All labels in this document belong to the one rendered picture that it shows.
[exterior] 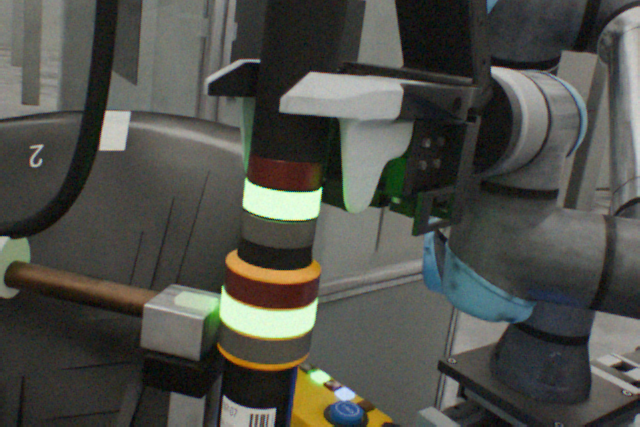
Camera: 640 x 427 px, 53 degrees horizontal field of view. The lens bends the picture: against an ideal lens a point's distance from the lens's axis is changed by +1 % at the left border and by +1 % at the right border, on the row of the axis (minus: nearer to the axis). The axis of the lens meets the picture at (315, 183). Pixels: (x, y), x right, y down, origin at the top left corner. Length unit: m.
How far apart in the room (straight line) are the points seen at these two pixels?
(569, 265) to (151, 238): 0.30
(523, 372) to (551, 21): 0.52
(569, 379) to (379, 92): 0.84
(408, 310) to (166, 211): 1.30
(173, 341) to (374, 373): 1.38
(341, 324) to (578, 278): 1.03
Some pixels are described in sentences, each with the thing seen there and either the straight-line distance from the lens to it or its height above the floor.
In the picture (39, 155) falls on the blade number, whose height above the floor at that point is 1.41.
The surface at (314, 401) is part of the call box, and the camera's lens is 0.85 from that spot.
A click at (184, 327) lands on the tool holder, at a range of 0.30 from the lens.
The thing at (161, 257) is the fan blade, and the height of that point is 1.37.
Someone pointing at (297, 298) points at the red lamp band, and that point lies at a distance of 0.28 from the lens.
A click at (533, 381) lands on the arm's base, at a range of 1.05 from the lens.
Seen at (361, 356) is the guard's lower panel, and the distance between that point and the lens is 1.60.
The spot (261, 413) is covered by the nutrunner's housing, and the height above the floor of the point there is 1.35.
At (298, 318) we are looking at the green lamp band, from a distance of 0.29.
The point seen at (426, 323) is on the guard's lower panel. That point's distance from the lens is 1.76.
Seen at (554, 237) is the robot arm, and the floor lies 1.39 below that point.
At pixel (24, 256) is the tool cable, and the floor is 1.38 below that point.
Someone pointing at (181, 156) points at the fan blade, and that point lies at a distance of 0.44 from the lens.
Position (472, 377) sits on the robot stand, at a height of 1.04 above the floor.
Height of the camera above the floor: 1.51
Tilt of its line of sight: 13 degrees down
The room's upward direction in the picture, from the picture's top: 8 degrees clockwise
